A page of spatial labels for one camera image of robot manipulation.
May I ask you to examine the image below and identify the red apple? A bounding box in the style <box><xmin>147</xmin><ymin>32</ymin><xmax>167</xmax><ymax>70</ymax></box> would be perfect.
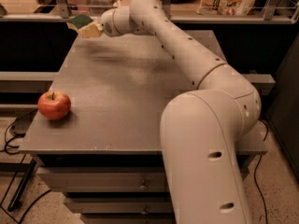
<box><xmin>37</xmin><ymin>91</ymin><xmax>71</xmax><ymax>120</ymax></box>

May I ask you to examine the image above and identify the black cables left floor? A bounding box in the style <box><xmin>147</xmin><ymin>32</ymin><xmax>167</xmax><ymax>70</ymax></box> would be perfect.
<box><xmin>0</xmin><ymin>108</ymin><xmax>52</xmax><ymax>224</ymax></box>

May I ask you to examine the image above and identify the top drawer round knob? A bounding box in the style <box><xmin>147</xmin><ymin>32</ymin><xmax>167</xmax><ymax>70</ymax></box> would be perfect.
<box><xmin>139</xmin><ymin>180</ymin><xmax>149</xmax><ymax>190</ymax></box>

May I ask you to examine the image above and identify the grey metal shelf frame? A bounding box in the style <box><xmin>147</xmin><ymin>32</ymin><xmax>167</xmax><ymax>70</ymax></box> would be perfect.
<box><xmin>0</xmin><ymin>0</ymin><xmax>299</xmax><ymax>24</ymax></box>

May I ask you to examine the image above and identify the drawer round knob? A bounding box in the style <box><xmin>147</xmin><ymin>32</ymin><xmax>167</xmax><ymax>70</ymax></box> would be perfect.
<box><xmin>139</xmin><ymin>180</ymin><xmax>149</xmax><ymax>190</ymax></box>
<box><xmin>140</xmin><ymin>206</ymin><xmax>149</xmax><ymax>216</ymax></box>

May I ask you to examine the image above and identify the black cable right floor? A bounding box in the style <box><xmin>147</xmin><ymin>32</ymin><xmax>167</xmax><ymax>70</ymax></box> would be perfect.
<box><xmin>252</xmin><ymin>119</ymin><xmax>269</xmax><ymax>224</ymax></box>

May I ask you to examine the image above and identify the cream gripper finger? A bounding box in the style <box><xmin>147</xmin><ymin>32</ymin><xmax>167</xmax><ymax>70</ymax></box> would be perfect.
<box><xmin>78</xmin><ymin>21</ymin><xmax>103</xmax><ymax>38</ymax></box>

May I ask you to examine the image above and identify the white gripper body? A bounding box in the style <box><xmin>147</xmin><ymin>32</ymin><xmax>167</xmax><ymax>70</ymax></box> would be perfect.
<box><xmin>99</xmin><ymin>9</ymin><xmax>116</xmax><ymax>37</ymax></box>

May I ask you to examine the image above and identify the black metal floor bar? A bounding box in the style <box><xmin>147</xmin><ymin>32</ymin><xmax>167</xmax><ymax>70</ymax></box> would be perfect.
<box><xmin>7</xmin><ymin>160</ymin><xmax>36</xmax><ymax>212</ymax></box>

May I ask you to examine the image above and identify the green and yellow sponge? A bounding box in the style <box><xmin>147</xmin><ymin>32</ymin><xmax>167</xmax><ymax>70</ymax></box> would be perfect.
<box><xmin>66</xmin><ymin>14</ymin><xmax>93</xmax><ymax>31</ymax></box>

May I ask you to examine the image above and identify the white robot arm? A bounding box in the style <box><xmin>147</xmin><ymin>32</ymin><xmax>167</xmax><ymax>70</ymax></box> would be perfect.
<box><xmin>79</xmin><ymin>0</ymin><xmax>261</xmax><ymax>224</ymax></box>

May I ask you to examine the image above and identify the grey drawer cabinet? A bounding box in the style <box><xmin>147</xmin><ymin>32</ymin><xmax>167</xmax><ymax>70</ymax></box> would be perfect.
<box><xmin>18</xmin><ymin>30</ymin><xmax>268</xmax><ymax>224</ymax></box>

